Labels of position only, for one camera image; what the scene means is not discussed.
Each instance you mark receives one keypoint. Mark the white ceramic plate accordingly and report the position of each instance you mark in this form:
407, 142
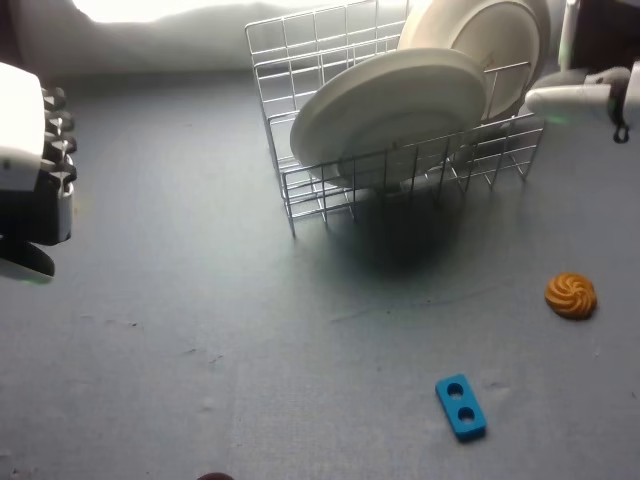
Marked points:
500, 35
390, 105

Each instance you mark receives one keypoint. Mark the orange swirl cookie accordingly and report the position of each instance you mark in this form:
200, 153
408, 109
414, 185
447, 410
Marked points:
570, 297

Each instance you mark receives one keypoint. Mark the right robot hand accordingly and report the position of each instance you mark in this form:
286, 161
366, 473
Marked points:
570, 102

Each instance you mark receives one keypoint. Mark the blue block with two holes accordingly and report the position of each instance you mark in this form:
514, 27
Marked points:
472, 431

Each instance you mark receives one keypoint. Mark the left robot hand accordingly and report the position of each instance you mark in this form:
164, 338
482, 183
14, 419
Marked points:
20, 125

